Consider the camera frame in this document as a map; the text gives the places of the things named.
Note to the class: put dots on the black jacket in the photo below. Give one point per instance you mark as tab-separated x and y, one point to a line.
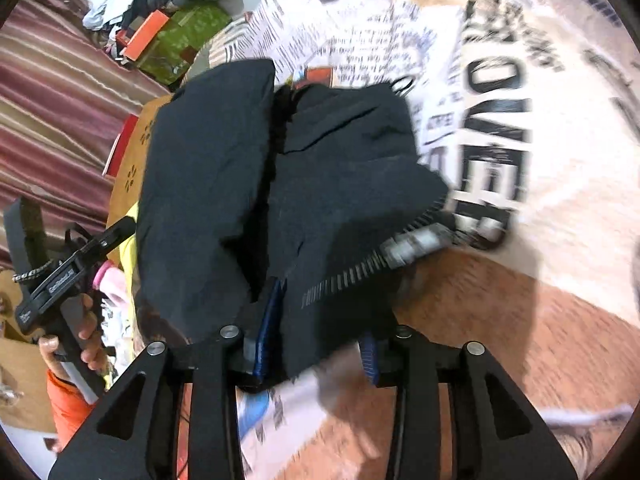
210	160

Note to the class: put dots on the person's left forearm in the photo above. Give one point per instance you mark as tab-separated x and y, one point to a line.
65	410

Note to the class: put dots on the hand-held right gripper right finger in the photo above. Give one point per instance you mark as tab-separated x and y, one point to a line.
369	360

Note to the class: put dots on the maroon striped cloth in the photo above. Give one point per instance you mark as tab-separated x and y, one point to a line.
60	110

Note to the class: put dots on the orange box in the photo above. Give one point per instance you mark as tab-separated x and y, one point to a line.
147	35

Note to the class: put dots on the person's left hand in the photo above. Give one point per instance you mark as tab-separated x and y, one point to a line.
92	345

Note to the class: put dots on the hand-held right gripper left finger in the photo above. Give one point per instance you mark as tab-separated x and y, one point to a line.
265	335

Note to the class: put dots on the red box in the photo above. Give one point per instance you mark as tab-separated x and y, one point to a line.
120	145

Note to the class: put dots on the brown cardboard box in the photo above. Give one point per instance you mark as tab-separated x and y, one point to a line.
150	110
20	385

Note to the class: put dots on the pink and white cloth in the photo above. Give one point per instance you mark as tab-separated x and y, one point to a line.
112	280

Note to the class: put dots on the printed blanket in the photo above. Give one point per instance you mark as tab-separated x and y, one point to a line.
550	110

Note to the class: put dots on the yellow cloth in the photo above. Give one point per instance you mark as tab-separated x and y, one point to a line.
127	260

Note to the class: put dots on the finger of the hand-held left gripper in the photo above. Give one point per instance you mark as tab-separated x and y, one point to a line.
22	230
112	237

